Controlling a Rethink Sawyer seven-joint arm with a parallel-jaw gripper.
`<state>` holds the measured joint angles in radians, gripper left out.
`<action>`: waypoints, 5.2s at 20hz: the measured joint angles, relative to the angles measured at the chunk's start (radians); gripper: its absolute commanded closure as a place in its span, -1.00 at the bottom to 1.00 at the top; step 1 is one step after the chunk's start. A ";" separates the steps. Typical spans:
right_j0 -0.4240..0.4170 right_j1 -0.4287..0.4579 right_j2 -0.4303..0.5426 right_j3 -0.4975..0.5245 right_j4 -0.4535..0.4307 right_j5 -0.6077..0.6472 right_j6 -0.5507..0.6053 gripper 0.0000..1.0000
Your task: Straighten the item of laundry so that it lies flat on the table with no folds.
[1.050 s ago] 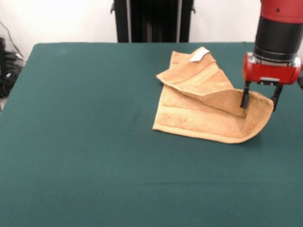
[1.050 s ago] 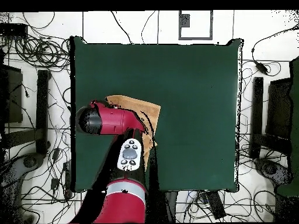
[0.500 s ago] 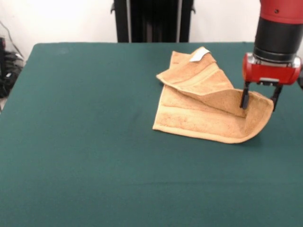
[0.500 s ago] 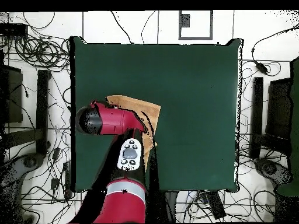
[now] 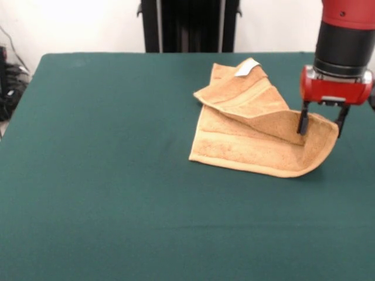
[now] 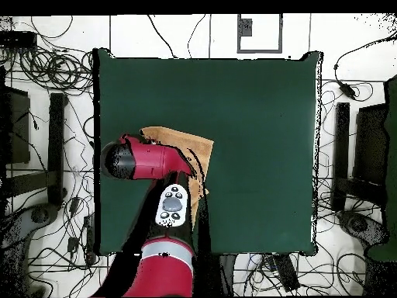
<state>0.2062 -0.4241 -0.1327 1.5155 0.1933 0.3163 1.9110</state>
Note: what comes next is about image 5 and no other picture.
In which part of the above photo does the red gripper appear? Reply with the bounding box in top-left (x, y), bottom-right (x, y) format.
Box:
top-left (296, 66), bottom-right (374, 139)

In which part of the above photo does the tan terry towel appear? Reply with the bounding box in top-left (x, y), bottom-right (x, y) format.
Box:
top-left (188, 57), bottom-right (340, 179)

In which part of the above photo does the dark green table cloth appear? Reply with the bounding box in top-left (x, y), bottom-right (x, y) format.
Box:
top-left (0, 52), bottom-right (375, 281)

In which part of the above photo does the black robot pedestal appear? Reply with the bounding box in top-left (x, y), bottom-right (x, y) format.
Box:
top-left (136, 0), bottom-right (244, 53)

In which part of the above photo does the thin grey wall cable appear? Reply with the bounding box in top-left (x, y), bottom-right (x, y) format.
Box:
top-left (0, 25), bottom-right (30, 73)

